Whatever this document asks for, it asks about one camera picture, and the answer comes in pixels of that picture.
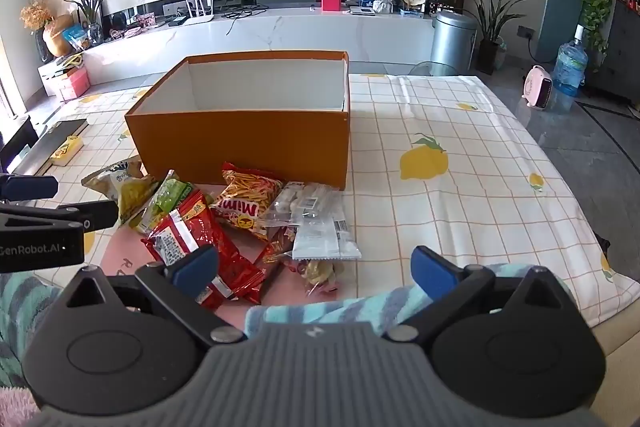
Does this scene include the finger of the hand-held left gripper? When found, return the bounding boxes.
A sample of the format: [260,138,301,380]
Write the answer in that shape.
[0,174,59,202]
[0,199,120,234]

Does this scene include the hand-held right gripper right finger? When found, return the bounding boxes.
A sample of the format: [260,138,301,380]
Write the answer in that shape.
[382,246,577,344]

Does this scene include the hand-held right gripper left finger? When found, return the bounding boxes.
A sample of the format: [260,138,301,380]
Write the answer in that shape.
[56,244,247,349]

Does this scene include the red snack packet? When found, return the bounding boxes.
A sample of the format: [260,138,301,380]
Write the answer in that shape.
[141,191,266,310]

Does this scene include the pale yellow chip bag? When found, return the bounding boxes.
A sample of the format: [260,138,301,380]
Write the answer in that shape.
[81,155,161,228]

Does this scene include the green snack packet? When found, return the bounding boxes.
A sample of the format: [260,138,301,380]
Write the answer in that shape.
[129,169,195,234]

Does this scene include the red stick snack bag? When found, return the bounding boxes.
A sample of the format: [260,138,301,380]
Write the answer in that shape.
[209,162,285,242]

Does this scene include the clear packet of white candies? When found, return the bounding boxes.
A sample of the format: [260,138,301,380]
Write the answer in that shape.
[260,181,346,230]

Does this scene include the orange cardboard box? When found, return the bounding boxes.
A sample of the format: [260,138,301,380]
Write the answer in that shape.
[125,50,351,191]

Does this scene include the yellow tissue pack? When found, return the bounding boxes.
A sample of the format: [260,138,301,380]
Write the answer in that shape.
[50,135,84,166]

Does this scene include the pink mat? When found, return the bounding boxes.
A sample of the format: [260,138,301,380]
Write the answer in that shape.
[84,181,362,309]

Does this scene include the pink storage box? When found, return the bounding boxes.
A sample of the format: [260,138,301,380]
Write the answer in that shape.
[59,68,92,102]

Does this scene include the white snack packet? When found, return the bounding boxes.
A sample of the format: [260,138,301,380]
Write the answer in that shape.
[291,214,362,262]

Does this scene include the small pale candy wrapper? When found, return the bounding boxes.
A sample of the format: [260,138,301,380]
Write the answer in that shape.
[299,258,340,294]

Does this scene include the brown round vase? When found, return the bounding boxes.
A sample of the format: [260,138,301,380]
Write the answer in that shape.
[42,14,77,56]

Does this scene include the pink fuzzy cloth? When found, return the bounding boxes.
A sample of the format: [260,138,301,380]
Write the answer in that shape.
[0,386,37,427]

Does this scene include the dried orange flowers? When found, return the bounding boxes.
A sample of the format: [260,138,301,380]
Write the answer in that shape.
[20,0,57,60]

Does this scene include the potted green plant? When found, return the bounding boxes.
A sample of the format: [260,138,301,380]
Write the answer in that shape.
[65,0,112,46]

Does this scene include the round glass table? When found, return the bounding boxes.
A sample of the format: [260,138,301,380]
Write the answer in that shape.
[407,61,458,78]

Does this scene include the pink heater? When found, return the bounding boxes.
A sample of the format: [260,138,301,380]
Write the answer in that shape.
[521,65,554,110]

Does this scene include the potted snake plant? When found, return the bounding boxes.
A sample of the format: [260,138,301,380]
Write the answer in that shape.
[455,0,539,76]

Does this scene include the white router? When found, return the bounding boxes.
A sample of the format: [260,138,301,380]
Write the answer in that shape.
[182,0,217,26]

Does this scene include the silver trash can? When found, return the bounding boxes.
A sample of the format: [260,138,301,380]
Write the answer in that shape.
[430,10,479,76]

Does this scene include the blue water jug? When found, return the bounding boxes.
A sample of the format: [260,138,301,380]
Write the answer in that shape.
[550,24,590,114]

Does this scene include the white marble console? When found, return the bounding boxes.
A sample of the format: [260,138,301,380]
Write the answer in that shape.
[80,3,436,84]

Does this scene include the dark grey cabinet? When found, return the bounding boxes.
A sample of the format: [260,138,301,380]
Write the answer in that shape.
[609,0,640,118]

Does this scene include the black cables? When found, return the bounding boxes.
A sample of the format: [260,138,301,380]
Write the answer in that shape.
[220,3,272,22]

